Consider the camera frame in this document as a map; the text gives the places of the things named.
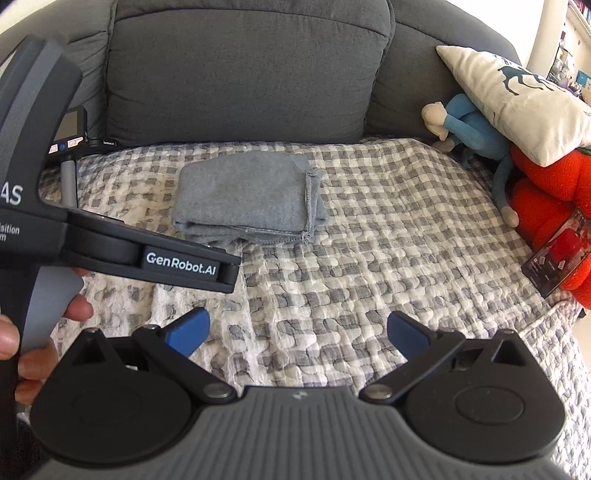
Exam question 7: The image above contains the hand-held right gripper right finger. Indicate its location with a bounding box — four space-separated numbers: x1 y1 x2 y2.
359 310 532 403

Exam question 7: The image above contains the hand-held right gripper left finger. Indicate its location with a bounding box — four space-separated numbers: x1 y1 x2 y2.
60 307 237 404

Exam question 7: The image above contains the grey knit sweater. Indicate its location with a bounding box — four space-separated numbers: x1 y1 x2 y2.
172 152 329 247

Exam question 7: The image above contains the person's left hand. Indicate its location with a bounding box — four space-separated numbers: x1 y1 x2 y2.
0 267 94 395

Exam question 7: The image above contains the black smartphone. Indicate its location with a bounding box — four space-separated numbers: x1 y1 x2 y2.
521 209 591 298

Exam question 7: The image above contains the red flower cushion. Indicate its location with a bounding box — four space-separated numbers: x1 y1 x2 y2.
508 143 591 309

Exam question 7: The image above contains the blue plush toy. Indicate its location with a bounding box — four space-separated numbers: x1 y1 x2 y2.
421 93 522 227

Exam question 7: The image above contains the white printed pillow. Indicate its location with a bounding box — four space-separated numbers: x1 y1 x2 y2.
436 45 591 168

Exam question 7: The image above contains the white bookshelf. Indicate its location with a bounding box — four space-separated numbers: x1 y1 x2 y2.
531 0 591 100

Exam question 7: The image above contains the black device with grey handle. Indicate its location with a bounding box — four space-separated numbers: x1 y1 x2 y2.
50 107 118 208

